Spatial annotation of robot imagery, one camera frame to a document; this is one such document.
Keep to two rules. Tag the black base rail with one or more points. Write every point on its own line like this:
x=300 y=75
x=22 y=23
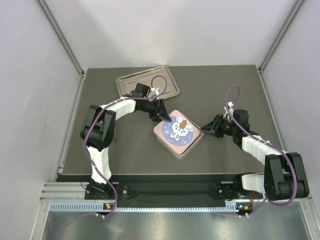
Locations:
x=172 y=190

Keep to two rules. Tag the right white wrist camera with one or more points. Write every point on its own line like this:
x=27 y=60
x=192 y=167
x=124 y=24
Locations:
x=228 y=108

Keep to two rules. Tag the white cable duct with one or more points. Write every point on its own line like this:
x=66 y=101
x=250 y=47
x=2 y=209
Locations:
x=102 y=207

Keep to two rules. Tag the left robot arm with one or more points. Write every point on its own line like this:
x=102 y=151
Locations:
x=99 y=126

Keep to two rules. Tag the silver tin lid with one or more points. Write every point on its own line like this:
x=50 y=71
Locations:
x=179 y=132

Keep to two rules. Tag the metal tongs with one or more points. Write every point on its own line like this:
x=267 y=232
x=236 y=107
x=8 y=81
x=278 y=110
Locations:
x=115 y=136

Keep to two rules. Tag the silver metal tray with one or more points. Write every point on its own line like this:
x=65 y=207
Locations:
x=156 y=77

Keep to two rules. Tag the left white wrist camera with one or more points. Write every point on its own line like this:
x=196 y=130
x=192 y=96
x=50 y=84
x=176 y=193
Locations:
x=156 y=92

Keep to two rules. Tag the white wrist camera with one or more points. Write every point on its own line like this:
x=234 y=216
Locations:
x=228 y=108
x=156 y=92

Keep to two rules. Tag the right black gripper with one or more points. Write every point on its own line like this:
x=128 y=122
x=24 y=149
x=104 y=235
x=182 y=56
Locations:
x=214 y=126

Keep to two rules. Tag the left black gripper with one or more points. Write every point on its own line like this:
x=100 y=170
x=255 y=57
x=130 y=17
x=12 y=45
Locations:
x=163 y=114

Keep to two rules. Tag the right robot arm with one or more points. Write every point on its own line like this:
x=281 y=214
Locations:
x=284 y=173

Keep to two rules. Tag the pink square tin box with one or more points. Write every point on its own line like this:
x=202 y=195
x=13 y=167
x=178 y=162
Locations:
x=178 y=151

